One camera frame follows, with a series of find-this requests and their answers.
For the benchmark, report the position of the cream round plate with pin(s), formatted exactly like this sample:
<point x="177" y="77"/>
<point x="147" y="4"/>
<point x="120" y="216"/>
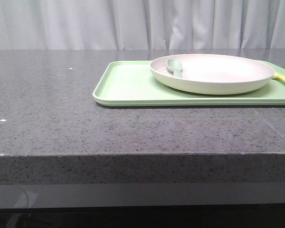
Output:
<point x="213" y="74"/>

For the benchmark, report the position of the light green plastic tray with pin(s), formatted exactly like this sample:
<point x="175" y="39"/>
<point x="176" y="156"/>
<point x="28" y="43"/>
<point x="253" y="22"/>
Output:
<point x="131" y="83"/>

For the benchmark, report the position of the sage green spoon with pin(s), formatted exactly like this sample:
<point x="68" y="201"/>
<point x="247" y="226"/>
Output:
<point x="175" y="67"/>

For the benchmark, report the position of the grey pleated curtain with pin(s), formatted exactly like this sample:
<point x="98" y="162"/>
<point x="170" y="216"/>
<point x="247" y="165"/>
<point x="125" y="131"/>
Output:
<point x="141" y="24"/>

